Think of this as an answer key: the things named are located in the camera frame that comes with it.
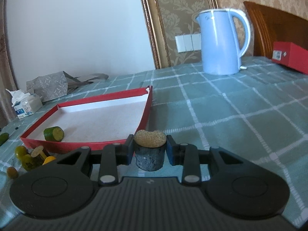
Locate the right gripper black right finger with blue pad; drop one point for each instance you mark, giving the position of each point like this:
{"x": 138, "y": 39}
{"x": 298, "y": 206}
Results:
{"x": 191, "y": 158}

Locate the green tomato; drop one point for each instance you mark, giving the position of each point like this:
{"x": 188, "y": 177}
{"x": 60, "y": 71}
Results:
{"x": 21, "y": 151}
{"x": 28, "y": 162}

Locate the light blue electric kettle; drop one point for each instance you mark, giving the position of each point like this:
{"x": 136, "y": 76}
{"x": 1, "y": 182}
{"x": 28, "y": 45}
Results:
{"x": 220, "y": 50}

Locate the beige curtain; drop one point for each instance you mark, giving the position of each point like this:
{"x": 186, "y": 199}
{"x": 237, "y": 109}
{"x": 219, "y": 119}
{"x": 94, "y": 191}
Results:
{"x": 7, "y": 77}

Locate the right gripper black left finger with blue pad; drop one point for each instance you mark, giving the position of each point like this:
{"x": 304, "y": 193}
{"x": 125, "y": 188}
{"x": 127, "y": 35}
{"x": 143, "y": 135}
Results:
{"x": 108, "y": 158}

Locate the black sugarcane piece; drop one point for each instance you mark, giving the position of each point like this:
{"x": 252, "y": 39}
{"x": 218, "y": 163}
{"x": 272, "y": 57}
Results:
{"x": 149, "y": 149}

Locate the green cucumber piece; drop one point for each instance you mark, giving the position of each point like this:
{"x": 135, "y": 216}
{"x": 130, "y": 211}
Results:
{"x": 3, "y": 138}
{"x": 55, "y": 134}

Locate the grey patterned paper bag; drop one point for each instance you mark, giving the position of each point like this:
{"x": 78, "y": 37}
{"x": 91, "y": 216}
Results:
{"x": 56, "y": 85}

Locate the red gift box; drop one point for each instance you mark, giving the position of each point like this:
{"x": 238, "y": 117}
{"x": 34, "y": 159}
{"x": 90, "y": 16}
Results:
{"x": 290, "y": 55}

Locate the white wall switch panel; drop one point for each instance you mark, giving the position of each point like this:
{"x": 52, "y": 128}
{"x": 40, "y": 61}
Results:
{"x": 188, "y": 42}

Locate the brown longan fruit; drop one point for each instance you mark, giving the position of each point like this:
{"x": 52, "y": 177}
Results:
{"x": 12, "y": 173}

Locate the dark sugarcane piece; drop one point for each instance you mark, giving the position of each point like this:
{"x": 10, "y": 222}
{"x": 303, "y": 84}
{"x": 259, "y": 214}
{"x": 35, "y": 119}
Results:
{"x": 40, "y": 153}

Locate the teal checked tablecloth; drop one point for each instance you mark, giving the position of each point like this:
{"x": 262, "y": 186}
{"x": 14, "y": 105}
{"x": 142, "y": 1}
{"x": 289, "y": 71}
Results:
{"x": 259, "y": 114}

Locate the red shallow box tray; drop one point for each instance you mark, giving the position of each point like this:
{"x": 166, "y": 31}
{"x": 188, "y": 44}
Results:
{"x": 94, "y": 122}

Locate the tissue paper pack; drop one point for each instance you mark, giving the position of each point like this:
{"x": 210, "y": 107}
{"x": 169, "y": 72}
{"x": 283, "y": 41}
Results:
{"x": 25, "y": 104}

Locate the gold wall frame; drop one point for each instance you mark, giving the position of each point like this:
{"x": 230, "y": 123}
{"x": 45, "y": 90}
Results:
{"x": 165, "y": 19}

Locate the yellow jackfruit piece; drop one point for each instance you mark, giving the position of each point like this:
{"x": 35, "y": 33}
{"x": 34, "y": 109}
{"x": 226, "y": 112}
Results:
{"x": 49, "y": 159}

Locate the green cucumber piece on table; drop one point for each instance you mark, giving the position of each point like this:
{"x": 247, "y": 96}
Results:
{"x": 3, "y": 138}

